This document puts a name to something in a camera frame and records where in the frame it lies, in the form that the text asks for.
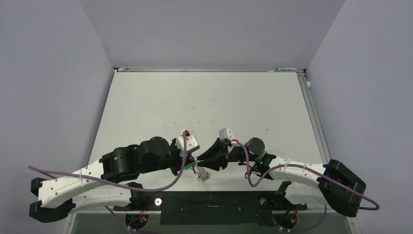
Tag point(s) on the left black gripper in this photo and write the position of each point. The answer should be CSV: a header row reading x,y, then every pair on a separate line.
x,y
178,165

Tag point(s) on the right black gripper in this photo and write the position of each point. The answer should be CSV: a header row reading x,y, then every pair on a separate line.
x,y
219,148

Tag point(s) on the green key tag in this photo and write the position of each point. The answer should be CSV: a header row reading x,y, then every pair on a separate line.
x,y
189,166

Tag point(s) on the perforated metal key plate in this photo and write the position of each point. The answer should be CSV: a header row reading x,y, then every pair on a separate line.
x,y
201,173

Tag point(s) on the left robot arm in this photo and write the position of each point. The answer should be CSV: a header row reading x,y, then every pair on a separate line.
x,y
110,180

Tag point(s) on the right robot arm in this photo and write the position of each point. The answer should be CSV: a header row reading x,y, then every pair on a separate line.
x,y
331,184

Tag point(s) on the marker pen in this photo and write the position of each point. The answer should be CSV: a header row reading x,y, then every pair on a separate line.
x,y
286,69

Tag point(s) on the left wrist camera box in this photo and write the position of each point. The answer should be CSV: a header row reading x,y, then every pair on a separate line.
x,y
188,144

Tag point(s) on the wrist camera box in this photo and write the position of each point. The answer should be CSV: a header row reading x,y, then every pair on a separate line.
x,y
226,135
188,144

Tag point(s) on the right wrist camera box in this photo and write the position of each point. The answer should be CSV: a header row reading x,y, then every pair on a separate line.
x,y
226,135

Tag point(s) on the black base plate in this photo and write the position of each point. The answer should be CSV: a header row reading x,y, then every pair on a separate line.
x,y
213,208

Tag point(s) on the aluminium rail back edge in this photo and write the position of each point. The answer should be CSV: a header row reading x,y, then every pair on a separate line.
x,y
148,69

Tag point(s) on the aluminium rail edge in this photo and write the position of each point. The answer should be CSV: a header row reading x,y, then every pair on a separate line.
x,y
316,125
148,69

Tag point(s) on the aluminium rail right edge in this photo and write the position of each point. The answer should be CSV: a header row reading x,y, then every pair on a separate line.
x,y
316,125

